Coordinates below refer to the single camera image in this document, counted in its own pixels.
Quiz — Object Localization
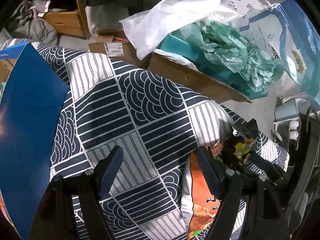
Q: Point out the orange green rice cracker bag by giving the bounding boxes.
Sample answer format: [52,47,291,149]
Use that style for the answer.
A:
[180,151,220,239]

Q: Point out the wooden louvered cabinet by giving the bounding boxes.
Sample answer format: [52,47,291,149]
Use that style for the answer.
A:
[30,0,91,40]

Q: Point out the shoe rack with shoes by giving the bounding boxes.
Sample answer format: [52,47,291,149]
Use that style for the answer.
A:
[271,98,319,151]

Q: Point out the teal box with cardboard flap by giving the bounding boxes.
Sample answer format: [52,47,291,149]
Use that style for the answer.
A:
[148,34,267,102]

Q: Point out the blue white plastic bag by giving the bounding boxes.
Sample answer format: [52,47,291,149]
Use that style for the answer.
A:
[234,0,319,103]

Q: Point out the grey clothes pile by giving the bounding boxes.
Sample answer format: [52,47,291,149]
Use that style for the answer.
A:
[5,0,59,45]

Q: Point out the crumpled green tissue paper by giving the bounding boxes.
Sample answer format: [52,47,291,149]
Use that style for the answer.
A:
[171,20,284,93]

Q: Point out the brown cardboard box with label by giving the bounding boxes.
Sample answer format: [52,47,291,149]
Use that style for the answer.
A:
[88,35,151,69]

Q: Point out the black yellow noodle snack bag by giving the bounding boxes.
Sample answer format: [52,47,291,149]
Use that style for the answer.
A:
[221,119,259,167]

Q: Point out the blue cardboard storage box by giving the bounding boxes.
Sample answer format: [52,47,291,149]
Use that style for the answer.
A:
[1,43,69,239]

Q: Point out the blue white patterned tablecloth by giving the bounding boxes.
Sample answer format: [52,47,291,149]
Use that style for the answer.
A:
[0,38,291,240]

